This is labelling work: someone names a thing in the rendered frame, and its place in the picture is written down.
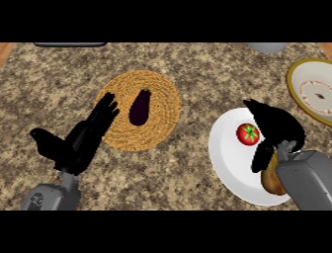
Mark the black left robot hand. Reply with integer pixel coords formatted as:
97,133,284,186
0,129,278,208
29,92,120,176

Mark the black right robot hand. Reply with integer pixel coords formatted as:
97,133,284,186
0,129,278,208
242,98,307,174

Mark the red tomato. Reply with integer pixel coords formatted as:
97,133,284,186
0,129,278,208
234,123,262,146

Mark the white plate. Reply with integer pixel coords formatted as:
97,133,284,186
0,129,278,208
206,107,292,208

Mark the white bowl with yellow rim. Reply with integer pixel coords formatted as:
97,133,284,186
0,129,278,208
284,57,332,130

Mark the round woven wicker placemat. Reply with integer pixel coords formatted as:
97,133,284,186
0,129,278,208
94,69,181,152

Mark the dark purple eggplant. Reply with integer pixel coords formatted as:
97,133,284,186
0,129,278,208
128,88,153,127

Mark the brown potato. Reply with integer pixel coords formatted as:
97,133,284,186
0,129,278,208
259,150,287,197

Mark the pale grey round container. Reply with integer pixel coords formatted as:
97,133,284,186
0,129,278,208
243,42,289,54

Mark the dark grey flat appliance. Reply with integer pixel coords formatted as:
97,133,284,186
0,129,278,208
32,42,108,48

